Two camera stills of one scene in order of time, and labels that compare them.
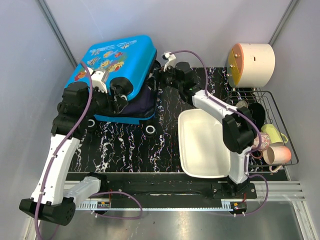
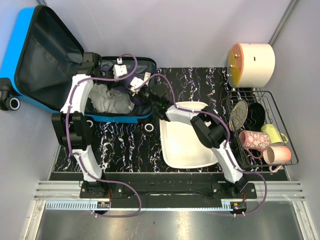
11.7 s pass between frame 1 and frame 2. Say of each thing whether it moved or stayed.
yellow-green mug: stayed
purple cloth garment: moved
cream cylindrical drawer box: stayed
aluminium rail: stayed
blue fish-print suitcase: moved
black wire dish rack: stayed
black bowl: stayed
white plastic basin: moved
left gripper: moved
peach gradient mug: stayed
